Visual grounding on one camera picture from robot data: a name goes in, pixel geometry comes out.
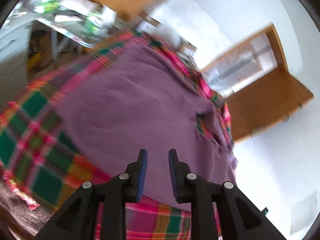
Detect wooden door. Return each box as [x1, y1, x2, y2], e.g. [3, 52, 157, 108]
[200, 24, 314, 141]

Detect white open cardboard box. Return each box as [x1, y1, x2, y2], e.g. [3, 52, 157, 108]
[136, 11, 162, 34]

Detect green wet wipes pack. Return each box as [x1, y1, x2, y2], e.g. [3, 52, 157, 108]
[34, 0, 60, 14]

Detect white drawer cabinet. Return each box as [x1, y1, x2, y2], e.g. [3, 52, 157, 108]
[1, 23, 32, 109]

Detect black vertical pole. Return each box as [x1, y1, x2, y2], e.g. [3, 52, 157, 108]
[212, 44, 271, 83]

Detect pink green plaid bedsheet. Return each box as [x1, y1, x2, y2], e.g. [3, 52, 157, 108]
[1, 32, 233, 239]

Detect folding table with printed top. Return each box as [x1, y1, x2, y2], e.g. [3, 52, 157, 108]
[21, 0, 130, 61]

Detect green white tissue box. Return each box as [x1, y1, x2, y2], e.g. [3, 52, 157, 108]
[84, 5, 117, 35]

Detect purple fleece pants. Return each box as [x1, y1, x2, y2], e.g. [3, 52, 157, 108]
[56, 44, 236, 207]

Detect brown cardboard box with label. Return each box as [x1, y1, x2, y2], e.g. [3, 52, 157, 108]
[178, 38, 197, 56]

